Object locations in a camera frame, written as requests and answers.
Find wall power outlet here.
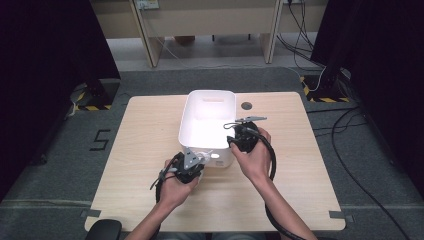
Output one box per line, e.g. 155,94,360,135
135,0,160,10

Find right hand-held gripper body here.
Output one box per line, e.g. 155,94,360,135
223,115,268,155

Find person's left hand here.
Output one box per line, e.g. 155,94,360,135
159,159,201,211

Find black cable bundle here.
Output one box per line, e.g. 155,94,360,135
276,0,326,72

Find beige desk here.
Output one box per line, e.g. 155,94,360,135
129,0,284,69

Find dark curtain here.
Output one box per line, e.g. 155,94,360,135
0,0,121,202
309,0,424,198

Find person's right hand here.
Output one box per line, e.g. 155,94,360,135
230,128,273,184

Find long black floor cable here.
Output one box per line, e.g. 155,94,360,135
331,106,412,240

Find striped black stand base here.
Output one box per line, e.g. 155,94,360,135
74,78,121,112
299,73,351,104

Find grey tape strip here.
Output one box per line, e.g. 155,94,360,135
329,210,354,224
80,209,102,219

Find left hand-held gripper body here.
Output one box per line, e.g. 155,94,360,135
170,147,207,185

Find white plastic bin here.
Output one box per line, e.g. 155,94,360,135
178,89,238,169

